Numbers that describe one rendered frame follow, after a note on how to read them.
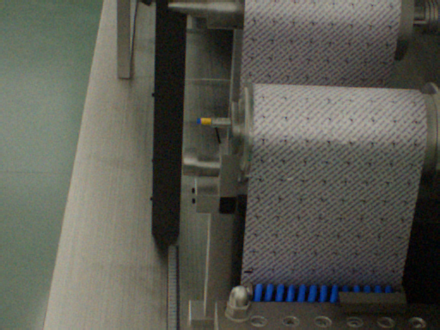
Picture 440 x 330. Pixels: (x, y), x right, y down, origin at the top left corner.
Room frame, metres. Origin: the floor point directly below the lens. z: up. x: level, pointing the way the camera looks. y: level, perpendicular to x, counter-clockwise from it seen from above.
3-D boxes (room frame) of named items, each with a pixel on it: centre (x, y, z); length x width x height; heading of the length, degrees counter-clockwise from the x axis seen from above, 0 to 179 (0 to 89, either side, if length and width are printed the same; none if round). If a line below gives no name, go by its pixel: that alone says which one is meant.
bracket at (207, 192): (1.22, 0.08, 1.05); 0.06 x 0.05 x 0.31; 98
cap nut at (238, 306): (1.06, 0.03, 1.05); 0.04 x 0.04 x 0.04
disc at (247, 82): (1.19, 0.04, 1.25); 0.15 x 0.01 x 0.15; 8
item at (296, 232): (1.14, -0.08, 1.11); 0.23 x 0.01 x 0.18; 98
